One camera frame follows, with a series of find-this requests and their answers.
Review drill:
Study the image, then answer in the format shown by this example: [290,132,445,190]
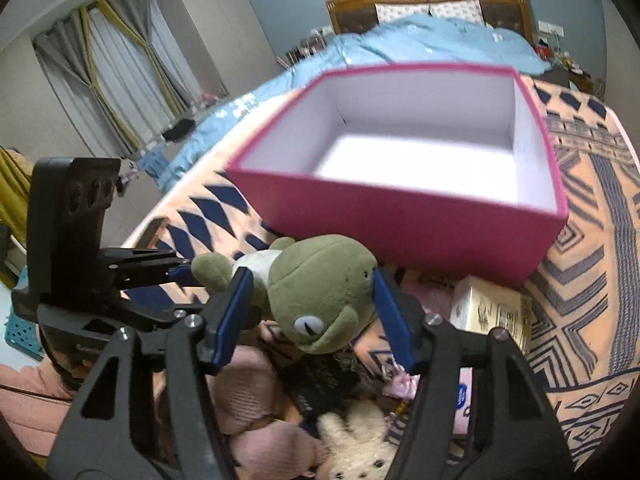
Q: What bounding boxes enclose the teal plastic basket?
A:
[3,263,47,361]

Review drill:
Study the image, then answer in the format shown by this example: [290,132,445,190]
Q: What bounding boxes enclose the floral pink tissue pack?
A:
[452,368,473,437]

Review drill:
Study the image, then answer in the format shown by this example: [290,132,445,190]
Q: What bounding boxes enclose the left patterned pillow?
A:
[374,3,431,24]

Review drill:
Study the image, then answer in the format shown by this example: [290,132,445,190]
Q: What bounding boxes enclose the pink storage box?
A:
[226,63,568,285]

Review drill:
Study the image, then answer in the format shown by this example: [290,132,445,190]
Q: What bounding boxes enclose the pink crinkly plastic bag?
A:
[394,268,454,320]

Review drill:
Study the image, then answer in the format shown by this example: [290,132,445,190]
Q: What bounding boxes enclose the grey yellow curtains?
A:
[32,0,203,157]

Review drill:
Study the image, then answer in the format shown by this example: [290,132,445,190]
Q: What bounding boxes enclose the left forearm pink sleeve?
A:
[1,358,76,460]

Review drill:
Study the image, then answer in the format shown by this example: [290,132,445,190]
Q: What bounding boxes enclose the patterned pillow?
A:
[374,3,431,24]
[430,0,486,26]

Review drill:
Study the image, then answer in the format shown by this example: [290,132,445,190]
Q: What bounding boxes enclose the small black box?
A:
[280,354,370,425]

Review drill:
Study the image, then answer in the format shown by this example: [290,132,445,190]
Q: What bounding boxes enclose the wooden headboard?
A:
[326,0,534,44]

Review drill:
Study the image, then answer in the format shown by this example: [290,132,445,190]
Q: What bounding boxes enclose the orange navy patterned blanket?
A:
[150,77,639,474]

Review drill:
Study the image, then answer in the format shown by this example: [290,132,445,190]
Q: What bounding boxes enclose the green frog plush toy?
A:
[192,234,378,354]

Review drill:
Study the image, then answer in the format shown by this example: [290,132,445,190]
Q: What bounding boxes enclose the right patterned pillow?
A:
[430,0,486,26]

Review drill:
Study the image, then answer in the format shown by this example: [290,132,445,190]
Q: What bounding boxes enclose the cream bunny plush toy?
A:
[317,400,397,480]

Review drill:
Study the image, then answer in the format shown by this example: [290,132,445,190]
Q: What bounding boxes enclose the yellow tissue pack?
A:
[449,276,533,356]

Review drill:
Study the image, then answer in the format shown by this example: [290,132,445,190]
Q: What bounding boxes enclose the pink knitted plush toy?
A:
[207,346,329,479]

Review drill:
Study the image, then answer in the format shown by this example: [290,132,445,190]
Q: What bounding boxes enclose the light blue duvet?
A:
[138,14,551,193]

